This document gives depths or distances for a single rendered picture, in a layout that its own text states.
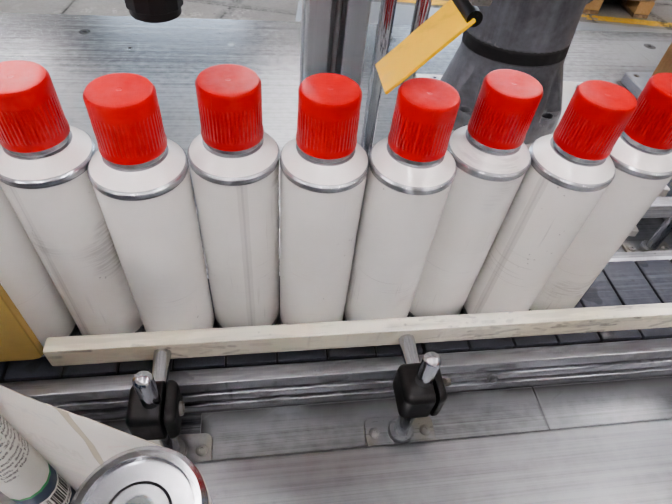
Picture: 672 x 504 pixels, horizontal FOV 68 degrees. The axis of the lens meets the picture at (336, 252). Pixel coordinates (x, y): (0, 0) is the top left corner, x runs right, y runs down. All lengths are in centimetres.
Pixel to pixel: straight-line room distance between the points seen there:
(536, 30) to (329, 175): 35
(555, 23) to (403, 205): 34
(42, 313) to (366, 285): 22
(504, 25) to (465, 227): 29
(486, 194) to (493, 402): 21
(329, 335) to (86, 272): 16
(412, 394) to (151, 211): 20
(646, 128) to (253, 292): 27
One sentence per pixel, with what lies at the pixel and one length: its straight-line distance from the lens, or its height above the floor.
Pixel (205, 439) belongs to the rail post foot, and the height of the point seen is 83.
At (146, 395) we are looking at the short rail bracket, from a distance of 32.
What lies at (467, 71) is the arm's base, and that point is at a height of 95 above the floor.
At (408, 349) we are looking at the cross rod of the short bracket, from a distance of 37.
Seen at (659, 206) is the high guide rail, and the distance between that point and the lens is 49.
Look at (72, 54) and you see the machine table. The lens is 89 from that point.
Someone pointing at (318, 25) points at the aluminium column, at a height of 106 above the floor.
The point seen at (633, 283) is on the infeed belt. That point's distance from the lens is 54.
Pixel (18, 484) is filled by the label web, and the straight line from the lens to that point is 26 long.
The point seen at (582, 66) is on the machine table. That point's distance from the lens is 100.
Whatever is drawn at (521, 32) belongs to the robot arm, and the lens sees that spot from 58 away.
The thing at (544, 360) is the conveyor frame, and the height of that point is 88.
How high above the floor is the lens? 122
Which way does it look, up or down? 48 degrees down
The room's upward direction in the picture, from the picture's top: 7 degrees clockwise
